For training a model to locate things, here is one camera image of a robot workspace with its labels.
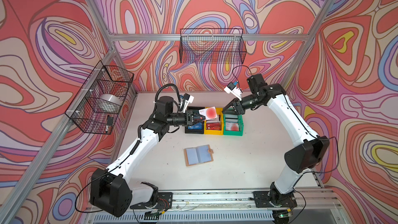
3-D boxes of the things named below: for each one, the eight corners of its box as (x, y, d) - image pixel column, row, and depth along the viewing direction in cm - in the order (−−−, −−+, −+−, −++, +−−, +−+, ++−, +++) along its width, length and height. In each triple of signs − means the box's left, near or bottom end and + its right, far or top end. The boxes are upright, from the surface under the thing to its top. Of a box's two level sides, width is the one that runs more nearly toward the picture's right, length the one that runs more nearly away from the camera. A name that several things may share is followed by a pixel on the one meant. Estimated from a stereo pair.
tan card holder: (185, 166, 86) (185, 165, 84) (183, 150, 92) (183, 148, 91) (214, 160, 88) (215, 159, 87) (210, 145, 94) (210, 143, 93)
